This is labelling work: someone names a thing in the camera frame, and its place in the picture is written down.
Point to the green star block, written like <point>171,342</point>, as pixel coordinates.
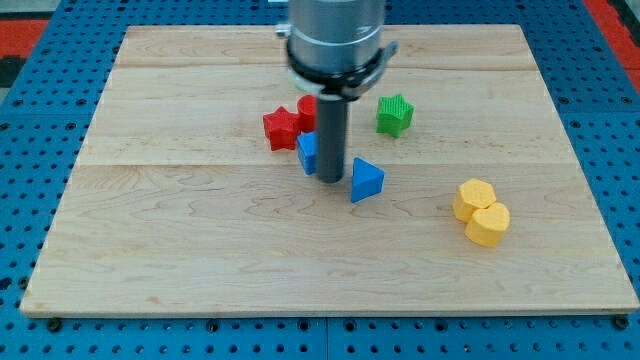
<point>394,115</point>

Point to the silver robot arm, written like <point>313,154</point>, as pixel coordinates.
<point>334,48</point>

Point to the red star block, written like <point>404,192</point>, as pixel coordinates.
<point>281,128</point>

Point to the yellow hexagon block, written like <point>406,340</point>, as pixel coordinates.
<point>472,195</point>

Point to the blue cube block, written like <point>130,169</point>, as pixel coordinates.
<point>307,152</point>

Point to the blue triangle block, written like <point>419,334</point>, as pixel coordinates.
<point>367,180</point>

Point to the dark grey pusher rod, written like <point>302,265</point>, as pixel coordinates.
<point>331,125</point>

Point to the red cylinder block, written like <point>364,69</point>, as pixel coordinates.
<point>306,107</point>

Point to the wooden board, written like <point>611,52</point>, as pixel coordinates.
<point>177,207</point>

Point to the yellow heart block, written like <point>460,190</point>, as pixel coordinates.
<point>486,227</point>

